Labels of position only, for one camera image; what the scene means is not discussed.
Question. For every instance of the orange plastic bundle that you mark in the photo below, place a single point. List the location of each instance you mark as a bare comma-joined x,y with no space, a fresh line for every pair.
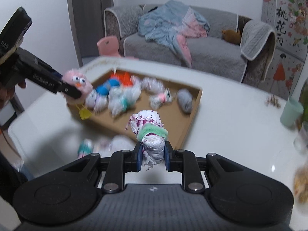
123,78

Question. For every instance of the pink plastic chair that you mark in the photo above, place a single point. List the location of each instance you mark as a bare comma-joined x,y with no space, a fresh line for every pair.
109,46

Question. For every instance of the brown plush toy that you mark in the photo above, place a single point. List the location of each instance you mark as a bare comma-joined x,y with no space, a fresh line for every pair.
232,36

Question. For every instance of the pale green cup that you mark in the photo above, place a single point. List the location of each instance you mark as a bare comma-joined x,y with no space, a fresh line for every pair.
292,111

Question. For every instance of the blue pink blanket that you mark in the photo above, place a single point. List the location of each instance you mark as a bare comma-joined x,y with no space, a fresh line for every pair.
170,25

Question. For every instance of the clear bag purple bundle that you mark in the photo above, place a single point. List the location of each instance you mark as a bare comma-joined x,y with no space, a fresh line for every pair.
96,102

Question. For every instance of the white purple bundle green band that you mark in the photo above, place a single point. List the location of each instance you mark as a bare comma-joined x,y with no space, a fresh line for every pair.
150,132

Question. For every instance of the decorated white cabinet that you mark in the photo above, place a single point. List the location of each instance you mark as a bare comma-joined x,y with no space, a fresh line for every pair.
289,20

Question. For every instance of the white bundle pink band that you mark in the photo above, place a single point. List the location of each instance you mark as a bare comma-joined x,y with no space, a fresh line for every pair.
156,101

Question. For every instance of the grey quilted sofa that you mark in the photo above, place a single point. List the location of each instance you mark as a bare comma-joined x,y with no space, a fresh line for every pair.
247,63

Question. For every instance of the pink fluffy chick toy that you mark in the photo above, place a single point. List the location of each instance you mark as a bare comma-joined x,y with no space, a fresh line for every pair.
79,81

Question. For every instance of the blue sock roll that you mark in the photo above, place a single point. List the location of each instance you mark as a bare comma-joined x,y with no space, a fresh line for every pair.
105,88

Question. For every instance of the white bundle teal band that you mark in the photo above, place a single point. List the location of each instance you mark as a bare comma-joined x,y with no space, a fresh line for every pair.
122,98

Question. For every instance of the grey sock roll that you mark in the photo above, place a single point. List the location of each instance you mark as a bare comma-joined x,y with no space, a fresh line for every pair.
185,100

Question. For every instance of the shallow cardboard box tray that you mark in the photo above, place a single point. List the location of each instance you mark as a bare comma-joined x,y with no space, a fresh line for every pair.
176,122

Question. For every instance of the clear bag white bundle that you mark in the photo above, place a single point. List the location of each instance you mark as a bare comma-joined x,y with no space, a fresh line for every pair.
152,85

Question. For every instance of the large white knit sock roll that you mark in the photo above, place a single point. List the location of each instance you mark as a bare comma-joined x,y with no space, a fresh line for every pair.
105,146

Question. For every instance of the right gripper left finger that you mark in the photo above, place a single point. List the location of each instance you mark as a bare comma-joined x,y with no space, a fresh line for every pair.
116,166

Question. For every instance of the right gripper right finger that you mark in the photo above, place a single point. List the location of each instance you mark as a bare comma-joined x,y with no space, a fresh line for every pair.
186,163

